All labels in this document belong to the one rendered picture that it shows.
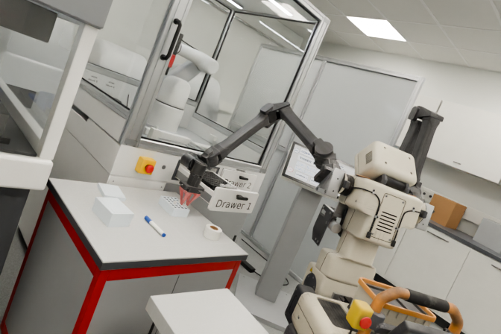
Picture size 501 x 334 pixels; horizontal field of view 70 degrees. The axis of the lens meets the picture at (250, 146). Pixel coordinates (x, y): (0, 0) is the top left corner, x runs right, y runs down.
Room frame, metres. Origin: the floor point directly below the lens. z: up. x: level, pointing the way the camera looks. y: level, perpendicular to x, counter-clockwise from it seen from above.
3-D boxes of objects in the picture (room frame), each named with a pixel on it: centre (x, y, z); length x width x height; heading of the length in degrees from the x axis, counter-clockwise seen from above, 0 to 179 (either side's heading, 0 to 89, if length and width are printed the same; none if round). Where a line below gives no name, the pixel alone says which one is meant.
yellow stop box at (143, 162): (1.63, 0.42, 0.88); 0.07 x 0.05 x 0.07; 137
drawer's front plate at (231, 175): (2.11, -0.01, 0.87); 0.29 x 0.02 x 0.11; 137
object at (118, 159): (2.24, 0.53, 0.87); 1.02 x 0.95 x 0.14; 137
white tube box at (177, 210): (1.53, 0.21, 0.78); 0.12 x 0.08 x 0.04; 46
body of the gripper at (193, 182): (1.53, 0.17, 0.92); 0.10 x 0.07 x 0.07; 135
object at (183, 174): (1.80, 0.12, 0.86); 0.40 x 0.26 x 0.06; 47
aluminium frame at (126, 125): (2.24, 0.53, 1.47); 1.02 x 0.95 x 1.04; 137
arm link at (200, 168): (1.54, 0.17, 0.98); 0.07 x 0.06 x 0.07; 57
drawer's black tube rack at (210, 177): (1.80, 0.12, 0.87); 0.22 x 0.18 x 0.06; 47
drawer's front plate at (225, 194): (1.66, -0.03, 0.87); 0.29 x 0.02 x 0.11; 137
